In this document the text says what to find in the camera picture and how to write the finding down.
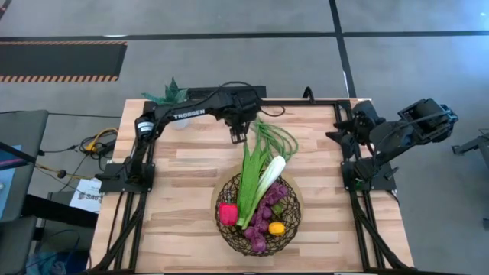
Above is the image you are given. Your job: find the dark grey cabinet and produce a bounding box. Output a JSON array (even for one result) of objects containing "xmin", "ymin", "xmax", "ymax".
[{"xmin": 0, "ymin": 215, "xmax": 38, "ymax": 275}]

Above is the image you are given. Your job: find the white and green leek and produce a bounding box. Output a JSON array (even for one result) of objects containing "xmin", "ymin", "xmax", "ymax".
[{"xmin": 241, "ymin": 155, "xmax": 287, "ymax": 231}]

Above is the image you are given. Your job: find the red bell pepper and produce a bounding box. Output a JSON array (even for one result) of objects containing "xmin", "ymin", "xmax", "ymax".
[{"xmin": 218, "ymin": 202, "xmax": 240, "ymax": 227}]

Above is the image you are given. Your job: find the green leafy lettuce bunch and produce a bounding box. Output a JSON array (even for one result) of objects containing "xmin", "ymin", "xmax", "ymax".
[{"xmin": 235, "ymin": 137, "xmax": 274, "ymax": 229}]

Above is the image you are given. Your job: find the green plant in white pot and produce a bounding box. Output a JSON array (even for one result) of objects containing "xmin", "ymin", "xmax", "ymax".
[{"xmin": 141, "ymin": 77, "xmax": 193, "ymax": 131}]

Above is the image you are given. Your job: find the white printed paper sheet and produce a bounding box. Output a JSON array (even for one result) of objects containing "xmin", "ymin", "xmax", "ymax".
[{"xmin": 69, "ymin": 178, "xmax": 104, "ymax": 214}]

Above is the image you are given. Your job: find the dark grey side cart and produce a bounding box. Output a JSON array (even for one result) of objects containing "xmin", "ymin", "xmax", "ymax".
[{"xmin": 0, "ymin": 109, "xmax": 50, "ymax": 223}]

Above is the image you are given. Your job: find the green long beans bundle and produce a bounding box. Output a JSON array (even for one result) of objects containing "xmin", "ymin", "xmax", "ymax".
[{"xmin": 250, "ymin": 118, "xmax": 300, "ymax": 163}]

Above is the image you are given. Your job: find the blue bag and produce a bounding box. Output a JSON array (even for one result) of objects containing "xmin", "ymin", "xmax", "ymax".
[{"xmin": 25, "ymin": 247, "xmax": 91, "ymax": 275}]

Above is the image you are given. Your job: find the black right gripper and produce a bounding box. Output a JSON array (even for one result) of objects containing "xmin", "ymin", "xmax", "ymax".
[{"xmin": 325, "ymin": 99, "xmax": 385, "ymax": 159}]

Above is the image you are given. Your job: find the black tripod leg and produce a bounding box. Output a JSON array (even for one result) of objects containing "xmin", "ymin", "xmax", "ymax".
[{"xmin": 451, "ymin": 128, "xmax": 489, "ymax": 170}]

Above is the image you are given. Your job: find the yellow cable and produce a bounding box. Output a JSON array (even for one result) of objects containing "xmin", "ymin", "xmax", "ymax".
[{"xmin": 83, "ymin": 128, "xmax": 120, "ymax": 154}]

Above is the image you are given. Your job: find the black hazard-striped floor mat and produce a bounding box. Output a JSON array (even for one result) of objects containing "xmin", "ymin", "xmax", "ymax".
[{"xmin": 0, "ymin": 40, "xmax": 128, "ymax": 84}]

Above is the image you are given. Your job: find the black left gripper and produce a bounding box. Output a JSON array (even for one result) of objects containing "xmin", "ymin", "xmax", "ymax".
[{"xmin": 225, "ymin": 97, "xmax": 263, "ymax": 146}]

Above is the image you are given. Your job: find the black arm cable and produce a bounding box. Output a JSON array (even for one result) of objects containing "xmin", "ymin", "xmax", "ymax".
[{"xmin": 213, "ymin": 80, "xmax": 287, "ymax": 118}]

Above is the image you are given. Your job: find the yellow lemon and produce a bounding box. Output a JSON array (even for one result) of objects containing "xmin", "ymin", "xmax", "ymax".
[{"xmin": 267, "ymin": 221, "xmax": 287, "ymax": 237}]

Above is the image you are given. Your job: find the black floor cable with knob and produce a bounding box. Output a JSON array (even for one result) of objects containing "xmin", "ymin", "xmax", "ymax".
[{"xmin": 34, "ymin": 150, "xmax": 97, "ymax": 181}]

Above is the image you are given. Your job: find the blue tablet screen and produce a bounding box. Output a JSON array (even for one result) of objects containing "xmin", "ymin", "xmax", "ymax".
[{"xmin": 0, "ymin": 144, "xmax": 24, "ymax": 221}]

